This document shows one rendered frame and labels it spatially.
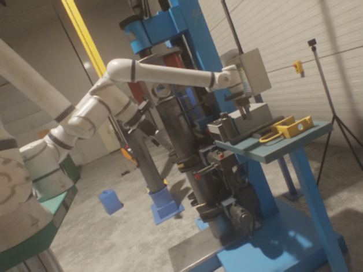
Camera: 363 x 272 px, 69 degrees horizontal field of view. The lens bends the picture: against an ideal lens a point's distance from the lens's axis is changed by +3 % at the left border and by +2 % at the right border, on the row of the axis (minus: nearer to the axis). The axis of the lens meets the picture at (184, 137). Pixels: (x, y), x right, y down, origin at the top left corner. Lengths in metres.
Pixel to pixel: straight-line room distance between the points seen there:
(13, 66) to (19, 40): 12.72
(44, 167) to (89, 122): 0.59
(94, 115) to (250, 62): 1.89
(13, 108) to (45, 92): 12.51
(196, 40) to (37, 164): 1.48
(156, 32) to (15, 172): 1.67
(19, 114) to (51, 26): 4.08
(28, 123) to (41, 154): 11.94
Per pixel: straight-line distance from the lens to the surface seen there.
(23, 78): 1.05
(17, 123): 13.51
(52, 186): 1.45
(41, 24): 13.71
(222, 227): 2.47
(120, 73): 1.40
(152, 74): 1.41
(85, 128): 0.90
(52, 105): 1.04
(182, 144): 2.16
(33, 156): 1.45
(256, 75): 2.59
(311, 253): 2.19
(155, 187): 3.58
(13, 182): 0.82
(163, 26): 2.26
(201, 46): 2.24
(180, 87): 2.10
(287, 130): 1.45
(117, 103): 0.96
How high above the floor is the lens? 1.53
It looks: 11 degrees down
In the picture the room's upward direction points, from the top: 24 degrees counter-clockwise
